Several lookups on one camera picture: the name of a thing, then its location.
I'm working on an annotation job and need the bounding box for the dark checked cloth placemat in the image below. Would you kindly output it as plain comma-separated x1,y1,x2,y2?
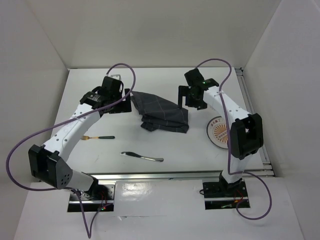
131,91,189,134

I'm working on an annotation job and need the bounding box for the orange sunburst ceramic plate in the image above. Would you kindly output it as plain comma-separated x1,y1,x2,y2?
206,116,228,150

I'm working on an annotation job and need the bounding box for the gold fork black handle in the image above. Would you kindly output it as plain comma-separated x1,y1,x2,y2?
81,135,115,141

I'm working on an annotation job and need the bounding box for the silver table knife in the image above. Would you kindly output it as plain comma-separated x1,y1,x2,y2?
120,151,164,162

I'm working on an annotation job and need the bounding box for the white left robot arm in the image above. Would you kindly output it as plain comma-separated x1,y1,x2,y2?
28,74,132,200

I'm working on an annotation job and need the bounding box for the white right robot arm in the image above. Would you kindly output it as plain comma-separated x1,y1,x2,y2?
178,68,264,196

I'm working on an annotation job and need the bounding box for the aluminium right side rail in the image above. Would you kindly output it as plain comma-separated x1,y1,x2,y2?
235,68,275,178

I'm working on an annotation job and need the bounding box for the aluminium rail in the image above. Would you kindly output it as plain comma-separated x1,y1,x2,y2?
38,170,226,183
235,68,275,178

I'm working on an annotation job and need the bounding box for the aluminium front rail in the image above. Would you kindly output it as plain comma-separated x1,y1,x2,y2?
38,170,226,183

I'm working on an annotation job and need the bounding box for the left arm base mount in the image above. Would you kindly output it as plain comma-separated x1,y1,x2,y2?
67,181,116,213

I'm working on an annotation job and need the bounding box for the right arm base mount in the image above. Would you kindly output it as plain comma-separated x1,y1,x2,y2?
199,181,251,210

